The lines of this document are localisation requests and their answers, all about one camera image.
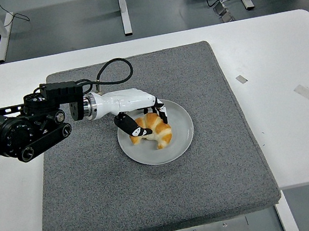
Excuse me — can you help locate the grey foot pedal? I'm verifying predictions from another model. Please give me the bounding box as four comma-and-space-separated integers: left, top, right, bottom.
212, 1, 236, 25

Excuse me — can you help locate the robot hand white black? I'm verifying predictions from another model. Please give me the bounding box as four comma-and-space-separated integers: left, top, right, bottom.
90, 80, 173, 146

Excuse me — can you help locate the white table leg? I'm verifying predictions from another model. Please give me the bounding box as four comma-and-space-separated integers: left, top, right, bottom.
272, 194, 301, 231

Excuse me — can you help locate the grey fabric mat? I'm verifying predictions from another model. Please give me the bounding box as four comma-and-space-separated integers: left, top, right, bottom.
10, 32, 285, 231

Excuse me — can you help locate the large clear tape piece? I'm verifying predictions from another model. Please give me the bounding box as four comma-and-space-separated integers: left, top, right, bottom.
292, 83, 309, 107

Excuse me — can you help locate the golden croissant bread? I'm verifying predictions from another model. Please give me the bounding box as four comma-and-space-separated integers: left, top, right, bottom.
126, 109, 176, 154

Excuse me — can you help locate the thin black floor cable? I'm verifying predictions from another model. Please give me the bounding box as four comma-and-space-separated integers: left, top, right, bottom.
0, 0, 32, 32

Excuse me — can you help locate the light grey round plate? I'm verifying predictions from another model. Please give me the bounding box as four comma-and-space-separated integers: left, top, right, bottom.
112, 94, 199, 171

